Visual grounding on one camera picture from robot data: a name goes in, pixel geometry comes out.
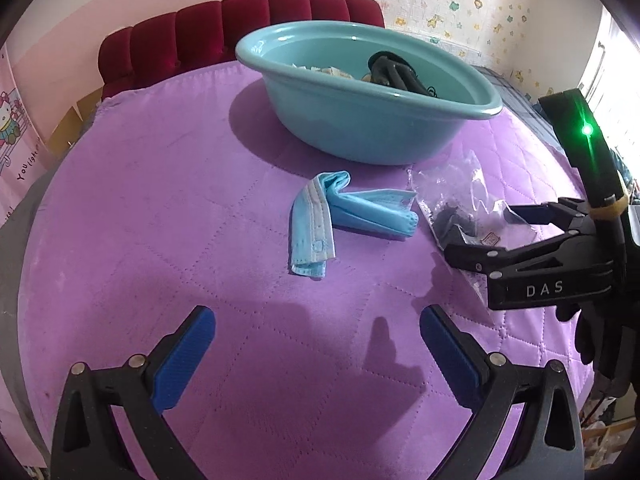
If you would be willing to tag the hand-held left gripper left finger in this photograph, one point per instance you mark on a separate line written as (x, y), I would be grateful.
(185, 360)

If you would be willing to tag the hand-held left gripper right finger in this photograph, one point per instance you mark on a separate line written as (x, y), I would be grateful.
(450, 355)

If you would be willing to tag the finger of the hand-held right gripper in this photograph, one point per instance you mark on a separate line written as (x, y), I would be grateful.
(545, 212)
(500, 260)

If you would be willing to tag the clear zip bag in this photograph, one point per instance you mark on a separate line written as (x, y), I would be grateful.
(450, 185)

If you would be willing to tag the blue face mask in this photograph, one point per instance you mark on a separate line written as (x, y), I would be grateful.
(360, 212)

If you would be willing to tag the teal plastic basin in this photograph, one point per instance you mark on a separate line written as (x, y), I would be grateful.
(360, 125)

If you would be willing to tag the black sock bundle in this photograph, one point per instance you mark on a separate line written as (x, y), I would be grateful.
(395, 72)

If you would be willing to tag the beige brown food wrapper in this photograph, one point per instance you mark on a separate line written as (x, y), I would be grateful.
(325, 71)

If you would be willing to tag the person's right hand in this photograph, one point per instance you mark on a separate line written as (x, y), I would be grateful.
(585, 335)

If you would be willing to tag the dark plaid cloth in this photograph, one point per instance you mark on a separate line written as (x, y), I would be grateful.
(520, 97)

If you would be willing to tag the purple quilted blanket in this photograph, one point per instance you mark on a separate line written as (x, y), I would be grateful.
(200, 210)

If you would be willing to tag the grey bed sheet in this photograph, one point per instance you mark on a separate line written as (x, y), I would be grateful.
(20, 285)

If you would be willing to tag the cardboard box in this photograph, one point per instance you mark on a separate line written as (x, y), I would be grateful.
(72, 127)

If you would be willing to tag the red velvet headboard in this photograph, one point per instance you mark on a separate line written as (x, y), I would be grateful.
(200, 35)

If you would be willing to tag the cartoon wall poster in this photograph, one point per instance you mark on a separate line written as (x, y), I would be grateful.
(15, 145)

